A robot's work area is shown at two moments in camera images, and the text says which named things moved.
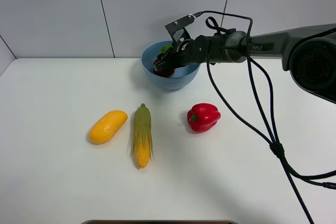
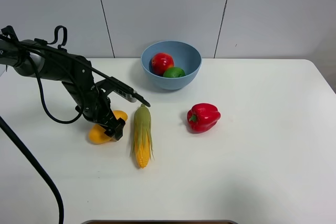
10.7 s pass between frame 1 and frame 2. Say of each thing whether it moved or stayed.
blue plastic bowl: stayed
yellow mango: stayed
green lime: moved
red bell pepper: stayed
